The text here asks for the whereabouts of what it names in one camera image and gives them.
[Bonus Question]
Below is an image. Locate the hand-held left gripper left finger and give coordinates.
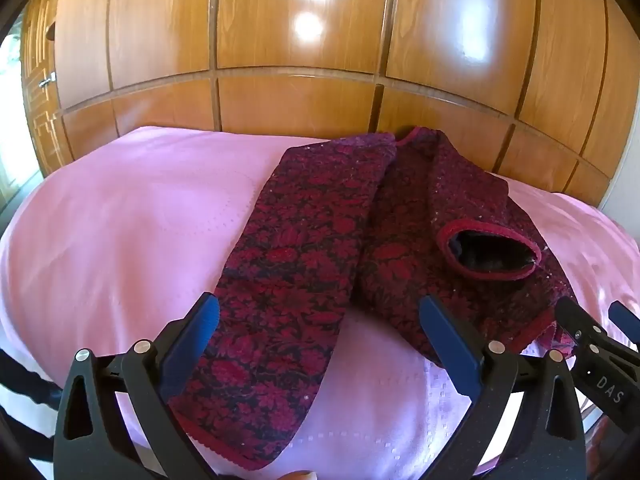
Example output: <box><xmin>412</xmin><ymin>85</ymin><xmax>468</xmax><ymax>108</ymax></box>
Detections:
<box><xmin>52</xmin><ymin>291</ymin><xmax>221</xmax><ymax>480</ymax></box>

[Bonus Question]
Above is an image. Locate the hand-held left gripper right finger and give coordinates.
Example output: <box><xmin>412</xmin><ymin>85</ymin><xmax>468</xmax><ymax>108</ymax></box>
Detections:
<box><xmin>418</xmin><ymin>294</ymin><xmax>588</xmax><ymax>480</ymax></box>

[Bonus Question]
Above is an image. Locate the pink bed sheet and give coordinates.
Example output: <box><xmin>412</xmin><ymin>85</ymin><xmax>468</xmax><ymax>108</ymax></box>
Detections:
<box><xmin>0</xmin><ymin>125</ymin><xmax>640</xmax><ymax>480</ymax></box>

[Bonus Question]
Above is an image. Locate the wooden panelled wardrobe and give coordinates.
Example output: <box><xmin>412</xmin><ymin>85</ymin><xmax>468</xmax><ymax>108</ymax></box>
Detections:
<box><xmin>50</xmin><ymin>0</ymin><xmax>640</xmax><ymax>207</ymax></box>

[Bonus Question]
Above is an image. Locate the bright window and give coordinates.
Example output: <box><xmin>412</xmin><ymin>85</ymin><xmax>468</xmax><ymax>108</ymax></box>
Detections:
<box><xmin>0</xmin><ymin>30</ymin><xmax>45</xmax><ymax>211</ymax></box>

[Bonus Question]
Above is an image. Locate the carved wooden door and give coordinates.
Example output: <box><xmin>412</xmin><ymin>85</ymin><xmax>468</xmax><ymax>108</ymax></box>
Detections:
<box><xmin>20</xmin><ymin>0</ymin><xmax>65</xmax><ymax>177</ymax></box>

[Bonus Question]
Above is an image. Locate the dark red floral knit garment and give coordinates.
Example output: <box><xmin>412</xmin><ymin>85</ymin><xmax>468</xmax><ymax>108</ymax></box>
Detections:
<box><xmin>167</xmin><ymin>127</ymin><xmax>577</xmax><ymax>472</ymax></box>

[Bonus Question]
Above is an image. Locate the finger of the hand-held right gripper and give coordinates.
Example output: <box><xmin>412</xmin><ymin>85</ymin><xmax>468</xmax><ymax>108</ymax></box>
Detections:
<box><xmin>608</xmin><ymin>300</ymin><xmax>640</xmax><ymax>347</ymax></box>
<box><xmin>555</xmin><ymin>296</ymin><xmax>640</xmax><ymax>419</ymax></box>

